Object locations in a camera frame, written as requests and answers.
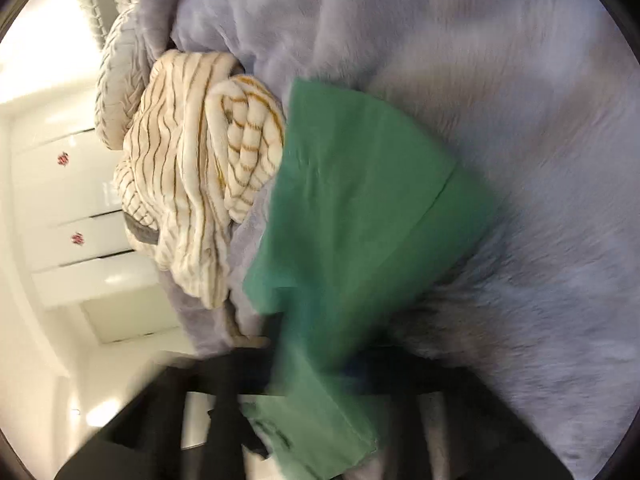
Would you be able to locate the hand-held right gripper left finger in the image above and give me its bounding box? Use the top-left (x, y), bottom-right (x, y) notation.
top-left (55, 344), bottom-right (282, 480)

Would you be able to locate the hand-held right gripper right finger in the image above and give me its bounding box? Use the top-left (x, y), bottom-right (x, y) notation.
top-left (346, 351), bottom-right (576, 480)

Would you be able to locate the green garment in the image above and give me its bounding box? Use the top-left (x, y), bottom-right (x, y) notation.
top-left (241, 77), bottom-right (497, 480)

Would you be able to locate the dark grey cloth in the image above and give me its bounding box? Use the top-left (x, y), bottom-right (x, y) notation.
top-left (124, 212), bottom-right (162, 257)

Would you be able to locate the cream striped garment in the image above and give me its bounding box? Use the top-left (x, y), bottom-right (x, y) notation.
top-left (112, 50), bottom-right (287, 310)

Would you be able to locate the white wardrobe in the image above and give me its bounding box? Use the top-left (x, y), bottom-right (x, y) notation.
top-left (0, 110), bottom-right (168, 293)

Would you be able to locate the lavender fuzzy blanket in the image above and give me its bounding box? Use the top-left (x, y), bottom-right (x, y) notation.
top-left (117, 0), bottom-right (640, 480)

